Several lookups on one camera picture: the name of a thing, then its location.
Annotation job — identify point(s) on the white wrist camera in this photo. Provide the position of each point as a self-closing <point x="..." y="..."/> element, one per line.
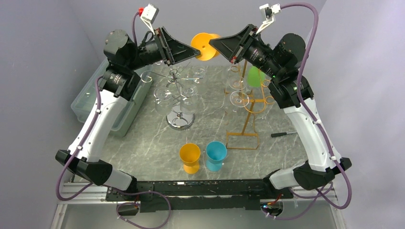
<point x="268" y="12"/>
<point x="148" y="15"/>

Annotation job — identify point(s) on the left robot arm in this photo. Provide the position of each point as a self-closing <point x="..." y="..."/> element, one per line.
<point x="114" y="89"/>

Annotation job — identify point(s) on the translucent green storage box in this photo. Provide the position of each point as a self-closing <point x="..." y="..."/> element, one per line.
<point x="84" y="102"/>

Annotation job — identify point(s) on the clear wine glass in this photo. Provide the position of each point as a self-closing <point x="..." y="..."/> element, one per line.
<point x="238" y="100"/>
<point x="236" y="83"/>

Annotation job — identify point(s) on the green plastic wine glass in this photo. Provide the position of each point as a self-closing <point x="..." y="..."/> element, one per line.
<point x="255" y="77"/>

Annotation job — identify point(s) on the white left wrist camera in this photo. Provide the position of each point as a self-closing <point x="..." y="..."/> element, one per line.
<point x="148" y="15"/>

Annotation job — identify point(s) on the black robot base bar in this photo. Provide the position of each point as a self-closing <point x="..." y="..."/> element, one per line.
<point x="249" y="194"/>

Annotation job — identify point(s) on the gold wire glass rack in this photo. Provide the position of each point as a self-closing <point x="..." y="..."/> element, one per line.
<point x="240" y="126"/>

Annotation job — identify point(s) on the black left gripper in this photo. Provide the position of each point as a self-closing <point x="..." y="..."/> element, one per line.
<point x="174" y="52"/>

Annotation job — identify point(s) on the blue plastic wine glass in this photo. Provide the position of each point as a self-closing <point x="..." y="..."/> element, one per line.
<point x="216" y="153"/>

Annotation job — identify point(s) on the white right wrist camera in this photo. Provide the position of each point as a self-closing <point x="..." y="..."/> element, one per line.
<point x="268" y="12"/>

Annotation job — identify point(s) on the orange plastic wine glass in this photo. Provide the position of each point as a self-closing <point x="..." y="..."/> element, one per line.
<point x="189" y="154"/>
<point x="201" y="42"/>

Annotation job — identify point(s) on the chrome wire glass rack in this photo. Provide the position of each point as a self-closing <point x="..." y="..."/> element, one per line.
<point x="177" y="99"/>

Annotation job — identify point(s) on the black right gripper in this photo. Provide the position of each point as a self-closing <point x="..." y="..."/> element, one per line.
<point x="232" y="46"/>

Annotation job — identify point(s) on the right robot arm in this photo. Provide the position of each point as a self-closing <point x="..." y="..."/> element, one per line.
<point x="295" y="97"/>

